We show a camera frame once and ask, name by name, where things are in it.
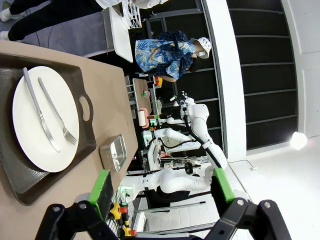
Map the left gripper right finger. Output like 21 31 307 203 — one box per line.
204 167 293 240

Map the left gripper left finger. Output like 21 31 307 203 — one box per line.
34 169 118 240

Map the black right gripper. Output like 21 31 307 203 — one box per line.
153 112 176 120

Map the pink lint roller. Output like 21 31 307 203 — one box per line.
137 107 156 130

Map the yellow emergency stop button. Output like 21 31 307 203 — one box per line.
121 226 138 237
109 202 128 221

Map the small brown table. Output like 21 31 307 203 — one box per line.
131 77 153 118

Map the rectangular steel container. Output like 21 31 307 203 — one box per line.
99 133 128 173

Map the grey metal rod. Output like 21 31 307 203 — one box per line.
133 200 207 214

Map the mannequin in blue floral shirt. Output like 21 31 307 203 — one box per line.
134 30 213 82

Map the white table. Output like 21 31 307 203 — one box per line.
107 0 135 63

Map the dark brown serving tray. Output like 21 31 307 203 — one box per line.
0 52 98 206

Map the round ceiling lamp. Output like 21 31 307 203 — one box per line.
290 131 308 151

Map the white round plate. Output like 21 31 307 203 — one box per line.
11 65 80 173

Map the silver fork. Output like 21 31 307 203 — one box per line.
37 76 78 146

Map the silver table knife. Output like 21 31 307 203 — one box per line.
21 66 61 153

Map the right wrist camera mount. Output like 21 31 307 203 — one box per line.
171 91 189 107

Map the right arm black cable sleeve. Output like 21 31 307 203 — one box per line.
183 113 223 168

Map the white wire dish rack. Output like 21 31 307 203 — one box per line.
121 0 143 30

